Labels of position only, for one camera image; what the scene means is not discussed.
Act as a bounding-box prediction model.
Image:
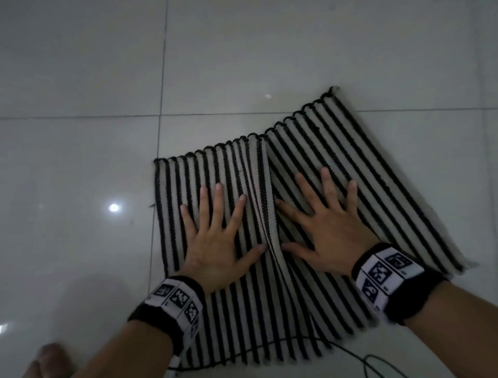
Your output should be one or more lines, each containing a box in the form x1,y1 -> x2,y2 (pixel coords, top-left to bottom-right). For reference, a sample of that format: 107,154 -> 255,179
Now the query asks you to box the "person's right hand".
274,167 -> 380,278

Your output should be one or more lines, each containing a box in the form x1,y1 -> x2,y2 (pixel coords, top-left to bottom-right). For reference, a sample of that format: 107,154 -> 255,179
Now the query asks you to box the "person's right forearm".
404,280 -> 498,378

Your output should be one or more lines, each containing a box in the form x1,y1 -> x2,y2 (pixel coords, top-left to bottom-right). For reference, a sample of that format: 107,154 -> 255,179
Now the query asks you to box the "black and white striped mat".
153,86 -> 478,370

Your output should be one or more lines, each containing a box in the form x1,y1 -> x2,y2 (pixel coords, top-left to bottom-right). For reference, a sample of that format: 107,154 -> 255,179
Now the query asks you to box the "person's left forearm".
72,319 -> 174,378

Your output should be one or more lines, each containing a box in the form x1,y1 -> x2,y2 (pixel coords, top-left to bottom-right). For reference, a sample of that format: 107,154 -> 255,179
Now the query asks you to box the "person's left hand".
180,183 -> 269,295

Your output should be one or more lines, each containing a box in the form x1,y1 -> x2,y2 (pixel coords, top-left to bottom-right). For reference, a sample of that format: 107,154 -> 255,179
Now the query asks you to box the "black wristband with marker tags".
351,242 -> 449,326
128,275 -> 207,357

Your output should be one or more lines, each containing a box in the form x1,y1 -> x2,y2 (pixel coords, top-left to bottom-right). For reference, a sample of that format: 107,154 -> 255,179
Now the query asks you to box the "thin black cable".
268,336 -> 410,378

